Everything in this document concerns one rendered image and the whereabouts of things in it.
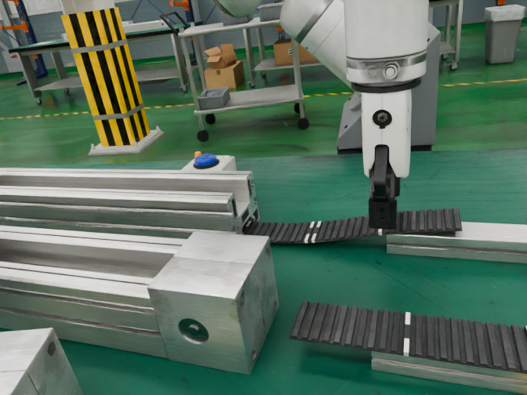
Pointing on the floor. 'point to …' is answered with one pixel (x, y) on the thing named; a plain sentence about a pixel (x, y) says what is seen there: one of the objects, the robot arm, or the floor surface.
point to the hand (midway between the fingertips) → (385, 202)
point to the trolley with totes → (221, 99)
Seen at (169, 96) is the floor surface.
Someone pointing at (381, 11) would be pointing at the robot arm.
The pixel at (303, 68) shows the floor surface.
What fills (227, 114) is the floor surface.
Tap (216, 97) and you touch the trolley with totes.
